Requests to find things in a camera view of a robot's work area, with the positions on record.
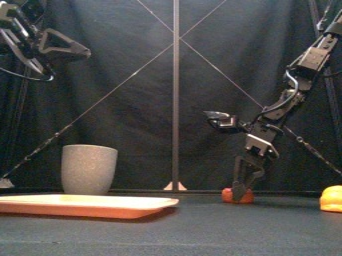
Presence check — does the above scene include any orange-red toy donut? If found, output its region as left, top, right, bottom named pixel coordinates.
left=220, top=186, right=255, bottom=205

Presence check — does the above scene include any yellow-orange toy food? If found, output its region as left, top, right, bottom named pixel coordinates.
left=317, top=185, right=342, bottom=214

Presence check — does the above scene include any black cloth backdrop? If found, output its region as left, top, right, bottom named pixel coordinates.
left=0, top=0, right=342, bottom=194

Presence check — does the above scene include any grey speckled cup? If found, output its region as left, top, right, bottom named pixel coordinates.
left=60, top=143, right=118, bottom=196

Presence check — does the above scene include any orange plastic tray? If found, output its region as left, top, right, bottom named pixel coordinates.
left=0, top=193, right=180, bottom=220

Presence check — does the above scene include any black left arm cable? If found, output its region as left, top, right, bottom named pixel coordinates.
left=0, top=66, right=56, bottom=83

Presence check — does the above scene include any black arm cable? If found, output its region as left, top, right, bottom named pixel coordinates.
left=259, top=68, right=300, bottom=116
left=0, top=66, right=56, bottom=83

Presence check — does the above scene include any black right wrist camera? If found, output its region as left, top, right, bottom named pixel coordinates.
left=203, top=110, right=248, bottom=134

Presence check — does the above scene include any metal post foot bracket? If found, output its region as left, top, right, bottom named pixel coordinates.
left=162, top=181, right=188, bottom=192

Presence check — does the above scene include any thin diagonal brace wire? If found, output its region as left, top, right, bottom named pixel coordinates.
left=0, top=0, right=229, bottom=179
left=133, top=0, right=342, bottom=176

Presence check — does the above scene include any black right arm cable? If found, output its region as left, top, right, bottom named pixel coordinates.
left=259, top=68, right=300, bottom=116

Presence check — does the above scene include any grey vertical frame post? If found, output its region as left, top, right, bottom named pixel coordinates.
left=171, top=0, right=181, bottom=192

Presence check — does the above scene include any metal corner foot bracket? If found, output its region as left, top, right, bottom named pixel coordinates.
left=0, top=177, right=16, bottom=190

